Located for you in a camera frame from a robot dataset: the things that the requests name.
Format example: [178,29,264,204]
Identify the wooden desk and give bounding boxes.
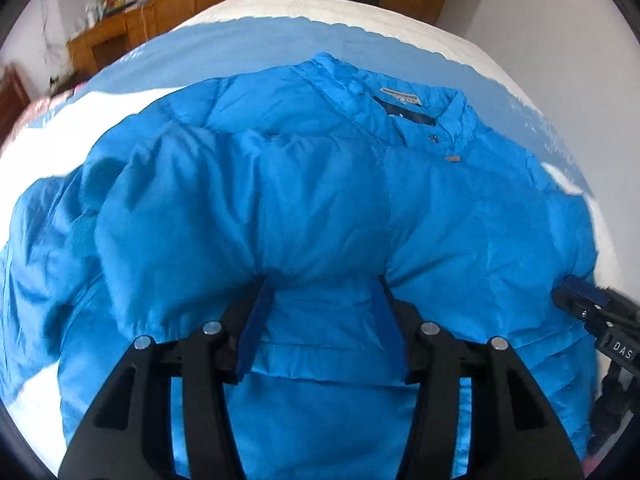
[67,2,158,77]

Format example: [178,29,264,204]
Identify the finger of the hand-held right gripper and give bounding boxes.
[551,275,609,323]

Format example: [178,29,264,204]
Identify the dark wooden cabinet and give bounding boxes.
[0,66,32,145]

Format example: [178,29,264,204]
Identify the person's right hand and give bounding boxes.
[590,366,632,457]

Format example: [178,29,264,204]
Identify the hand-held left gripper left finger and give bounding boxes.
[59,275,276,480]

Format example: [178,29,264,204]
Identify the white bed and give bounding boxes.
[0,0,621,466]

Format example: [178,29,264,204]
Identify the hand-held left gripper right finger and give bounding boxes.
[377,275,583,480]

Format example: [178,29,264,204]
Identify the pink cloth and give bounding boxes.
[25,85,78,121]

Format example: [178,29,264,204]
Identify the blue puffer jacket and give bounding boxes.
[0,51,601,480]

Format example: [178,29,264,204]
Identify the colourful toys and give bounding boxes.
[82,0,139,23]

